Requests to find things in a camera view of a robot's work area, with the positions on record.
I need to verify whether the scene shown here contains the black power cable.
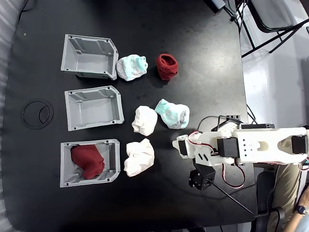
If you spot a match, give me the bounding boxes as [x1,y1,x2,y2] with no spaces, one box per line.
[197,115,242,132]

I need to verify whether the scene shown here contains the laptop computer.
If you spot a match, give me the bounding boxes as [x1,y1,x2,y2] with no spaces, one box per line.
[295,164,309,208]

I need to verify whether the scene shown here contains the white sock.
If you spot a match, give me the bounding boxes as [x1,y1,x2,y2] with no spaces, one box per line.
[131,105,158,136]
[123,138,155,177]

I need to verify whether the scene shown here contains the grey plastic bin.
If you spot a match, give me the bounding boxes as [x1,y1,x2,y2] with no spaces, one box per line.
[60,34,119,81]
[64,86,125,131]
[59,139,121,189]

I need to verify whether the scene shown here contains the black camera cable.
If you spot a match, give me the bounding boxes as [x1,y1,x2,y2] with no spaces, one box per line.
[209,178,277,218]

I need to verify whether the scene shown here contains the round black table grommet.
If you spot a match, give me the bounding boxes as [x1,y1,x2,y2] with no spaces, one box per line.
[22,101,54,130]

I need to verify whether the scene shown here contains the dark red sock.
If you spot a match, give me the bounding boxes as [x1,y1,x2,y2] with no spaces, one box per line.
[70,144,106,180]
[155,53,179,81]

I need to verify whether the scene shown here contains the red white servo cable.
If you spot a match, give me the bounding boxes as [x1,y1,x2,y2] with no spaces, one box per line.
[187,131,219,158]
[221,163,246,188]

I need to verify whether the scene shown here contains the black table clamp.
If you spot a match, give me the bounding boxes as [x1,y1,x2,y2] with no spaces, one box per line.
[241,123,275,130]

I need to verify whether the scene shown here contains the person's left hand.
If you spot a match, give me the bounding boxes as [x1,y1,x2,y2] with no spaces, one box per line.
[296,186,309,209]

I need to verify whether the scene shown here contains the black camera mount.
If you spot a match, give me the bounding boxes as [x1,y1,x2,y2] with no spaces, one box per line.
[188,160,217,191]

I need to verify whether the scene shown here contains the person's leg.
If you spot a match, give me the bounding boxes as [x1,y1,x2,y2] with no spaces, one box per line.
[265,164,305,232]

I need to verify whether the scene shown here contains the white perforated controller housing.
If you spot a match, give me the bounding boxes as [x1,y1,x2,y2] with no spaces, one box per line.
[212,118,242,132]

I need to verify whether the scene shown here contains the black folding chair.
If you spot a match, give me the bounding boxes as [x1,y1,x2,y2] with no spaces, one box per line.
[235,0,309,58]

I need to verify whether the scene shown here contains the grey power adapter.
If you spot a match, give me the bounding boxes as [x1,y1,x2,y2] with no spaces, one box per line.
[207,0,227,13]

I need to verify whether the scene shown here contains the black office chair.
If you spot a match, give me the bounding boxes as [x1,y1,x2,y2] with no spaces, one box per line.
[251,172,287,232]

